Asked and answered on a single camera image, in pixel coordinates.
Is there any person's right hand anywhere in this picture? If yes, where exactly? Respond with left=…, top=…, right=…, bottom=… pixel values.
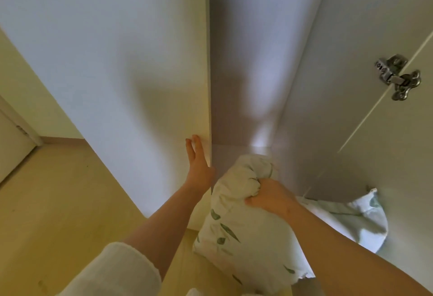
left=244, top=177, right=299, bottom=221

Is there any person's left hand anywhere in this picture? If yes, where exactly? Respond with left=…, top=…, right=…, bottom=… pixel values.
left=185, top=134, right=216, bottom=192

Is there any white leaf print bedding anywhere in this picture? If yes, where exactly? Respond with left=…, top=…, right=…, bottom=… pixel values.
left=192, top=154, right=388, bottom=288

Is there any person's left forearm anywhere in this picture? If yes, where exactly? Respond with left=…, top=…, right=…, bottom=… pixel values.
left=122, top=182, right=207, bottom=281

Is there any person's right forearm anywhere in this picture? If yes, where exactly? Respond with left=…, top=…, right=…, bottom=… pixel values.
left=283, top=201, right=433, bottom=296

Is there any white wardrobe cabinet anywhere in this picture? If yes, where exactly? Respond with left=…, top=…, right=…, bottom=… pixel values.
left=207, top=0, right=433, bottom=202

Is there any white knit sleeve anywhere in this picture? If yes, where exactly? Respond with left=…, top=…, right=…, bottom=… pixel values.
left=55, top=241, right=163, bottom=296

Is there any white hinged wardrobe door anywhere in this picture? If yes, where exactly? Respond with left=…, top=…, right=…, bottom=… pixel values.
left=338, top=32, right=433, bottom=289

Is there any cream room door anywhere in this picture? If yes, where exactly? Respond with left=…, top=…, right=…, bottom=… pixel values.
left=0, top=95, right=44, bottom=185

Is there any silver metal cabinet hinge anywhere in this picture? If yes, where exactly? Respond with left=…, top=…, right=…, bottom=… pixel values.
left=374, top=54, right=422, bottom=102

